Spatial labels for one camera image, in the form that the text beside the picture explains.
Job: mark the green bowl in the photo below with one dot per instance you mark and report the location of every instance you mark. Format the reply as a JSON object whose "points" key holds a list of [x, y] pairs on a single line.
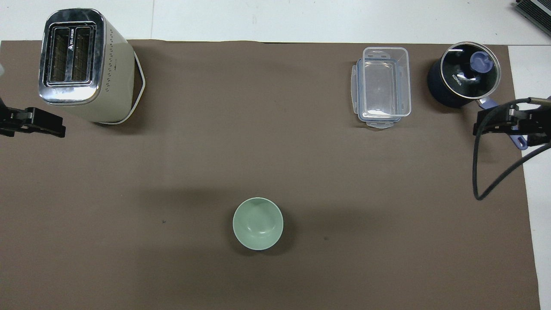
{"points": [[257, 224]]}

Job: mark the clear lid with blue seal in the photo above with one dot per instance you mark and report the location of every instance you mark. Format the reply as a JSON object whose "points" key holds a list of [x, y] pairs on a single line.
{"points": [[356, 92]]}

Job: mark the clear plastic food container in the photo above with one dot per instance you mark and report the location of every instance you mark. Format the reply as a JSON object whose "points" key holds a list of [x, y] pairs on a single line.
{"points": [[384, 86]]}

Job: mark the cream and chrome toaster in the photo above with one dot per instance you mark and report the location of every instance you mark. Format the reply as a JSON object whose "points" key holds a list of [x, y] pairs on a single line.
{"points": [[109, 82]]}

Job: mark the glass lid with blue knob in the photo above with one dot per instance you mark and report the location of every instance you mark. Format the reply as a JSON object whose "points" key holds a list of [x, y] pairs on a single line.
{"points": [[467, 71]]}

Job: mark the dark grey ribbed device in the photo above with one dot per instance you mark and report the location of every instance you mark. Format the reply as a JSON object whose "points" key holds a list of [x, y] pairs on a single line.
{"points": [[536, 12]]}

